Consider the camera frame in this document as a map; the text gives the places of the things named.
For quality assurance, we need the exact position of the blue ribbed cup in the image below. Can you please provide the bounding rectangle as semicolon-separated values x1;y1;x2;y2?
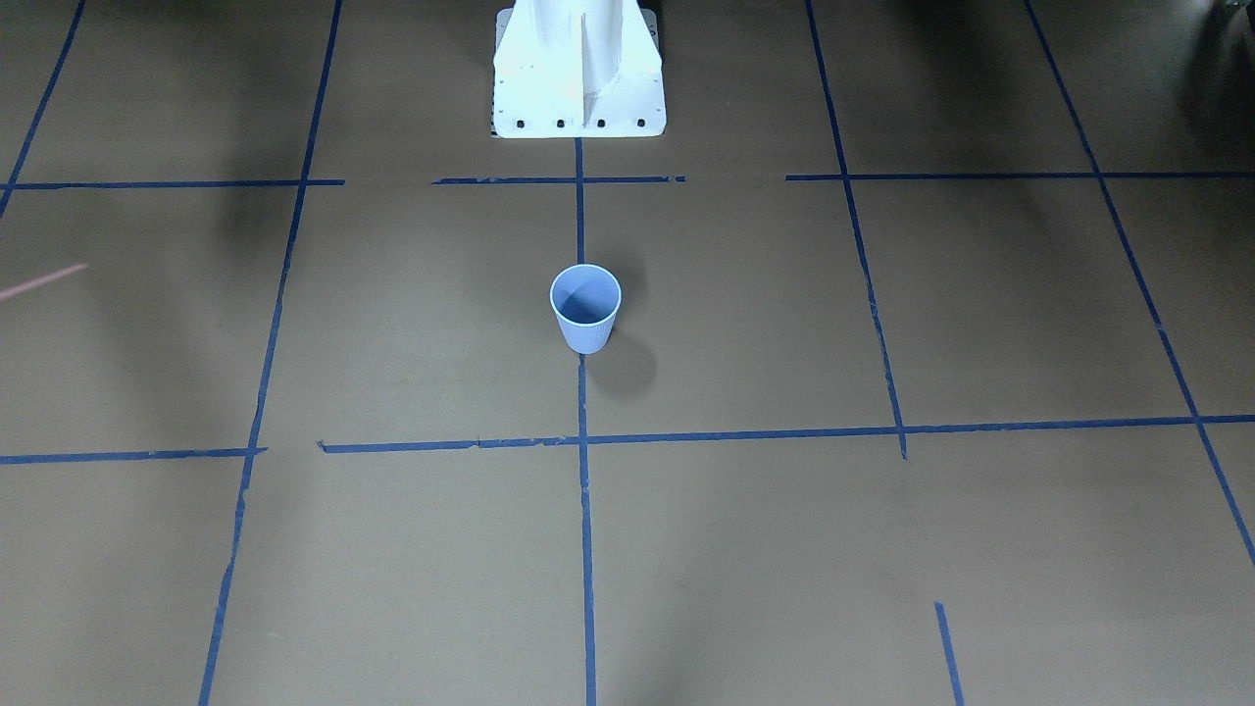
548;265;622;356

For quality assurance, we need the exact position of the pink chopstick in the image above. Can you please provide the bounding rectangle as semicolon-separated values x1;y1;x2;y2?
0;263;88;301

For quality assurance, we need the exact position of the white camera stand post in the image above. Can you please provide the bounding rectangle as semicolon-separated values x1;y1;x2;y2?
489;1;668;139

